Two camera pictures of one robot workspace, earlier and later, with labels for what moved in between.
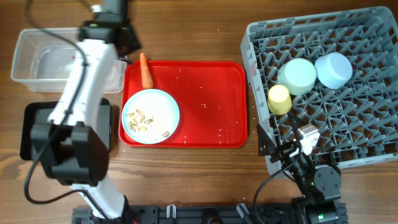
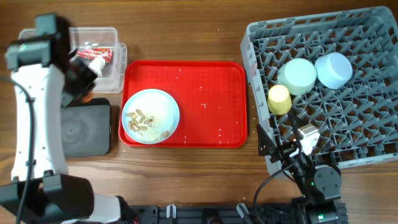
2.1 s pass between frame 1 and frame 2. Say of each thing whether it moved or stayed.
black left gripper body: moved
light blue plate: stayed
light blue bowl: stayed
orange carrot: moved
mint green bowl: stayed
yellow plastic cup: stayed
